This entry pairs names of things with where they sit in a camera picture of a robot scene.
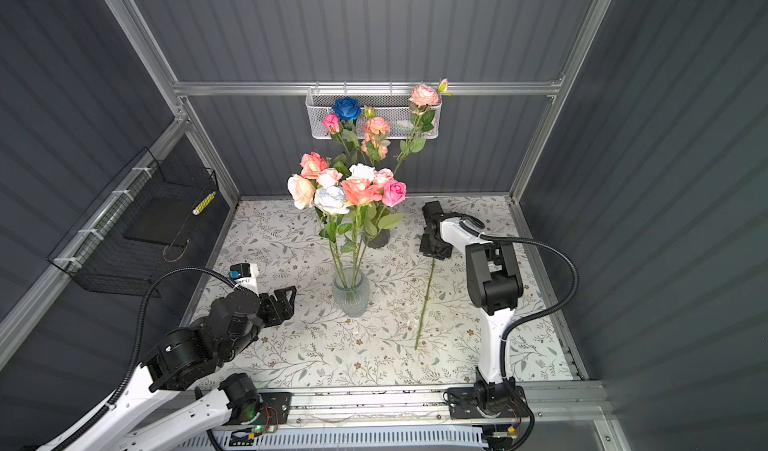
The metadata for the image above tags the pink ribbed glass vase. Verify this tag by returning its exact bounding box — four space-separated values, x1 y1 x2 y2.
365 229 391 249

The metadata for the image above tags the light pink rosebud stem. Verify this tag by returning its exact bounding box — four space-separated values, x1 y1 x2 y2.
363 178 407 250

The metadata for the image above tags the clear ribbed glass vase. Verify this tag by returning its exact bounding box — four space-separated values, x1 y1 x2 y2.
332 267 371 318

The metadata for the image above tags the small light pink rose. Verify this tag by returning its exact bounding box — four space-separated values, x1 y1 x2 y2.
372 168 394 188

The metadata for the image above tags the coral red artificial rose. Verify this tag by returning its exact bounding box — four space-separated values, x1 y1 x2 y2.
342 177 381 286

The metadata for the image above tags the white rosebud stem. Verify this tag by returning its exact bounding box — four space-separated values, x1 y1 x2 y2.
350 163 376 182

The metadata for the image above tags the cream white artificial rose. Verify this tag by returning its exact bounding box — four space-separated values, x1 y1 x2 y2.
287 174 316 210

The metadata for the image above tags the pale blue white rose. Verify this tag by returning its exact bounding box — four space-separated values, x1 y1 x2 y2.
314 186 349 286

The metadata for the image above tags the pale pink white rose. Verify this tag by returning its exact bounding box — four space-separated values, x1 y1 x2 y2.
316 168 343 188

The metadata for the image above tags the salmon pink artificial rose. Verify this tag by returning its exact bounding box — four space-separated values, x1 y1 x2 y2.
300 152 328 180

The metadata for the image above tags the pale pink carnation spray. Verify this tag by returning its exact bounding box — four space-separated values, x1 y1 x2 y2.
394 78 451 174

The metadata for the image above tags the magenta pink artificial rose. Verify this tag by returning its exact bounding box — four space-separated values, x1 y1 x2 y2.
322 113 341 136

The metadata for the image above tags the blue artificial rose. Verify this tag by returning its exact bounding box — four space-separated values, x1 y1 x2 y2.
332 96 362 121

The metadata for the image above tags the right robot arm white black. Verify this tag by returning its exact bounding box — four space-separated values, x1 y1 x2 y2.
419 200 530 419

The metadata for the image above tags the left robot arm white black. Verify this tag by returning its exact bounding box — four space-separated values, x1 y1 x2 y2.
43 286 297 450

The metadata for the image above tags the yellow item in black basket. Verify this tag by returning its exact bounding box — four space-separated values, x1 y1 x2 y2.
192 191 217 216

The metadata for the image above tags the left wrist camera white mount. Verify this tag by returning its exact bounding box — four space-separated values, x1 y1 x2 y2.
229 262 259 293

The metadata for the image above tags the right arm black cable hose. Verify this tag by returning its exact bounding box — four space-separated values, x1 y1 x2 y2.
458 218 581 380

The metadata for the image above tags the white wire mesh basket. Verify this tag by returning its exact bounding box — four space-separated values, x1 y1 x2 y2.
305 90 415 140

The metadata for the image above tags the black wire basket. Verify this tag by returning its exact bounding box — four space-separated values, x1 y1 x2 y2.
48 155 227 296

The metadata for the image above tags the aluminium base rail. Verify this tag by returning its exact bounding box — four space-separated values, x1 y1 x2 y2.
125 383 607 434

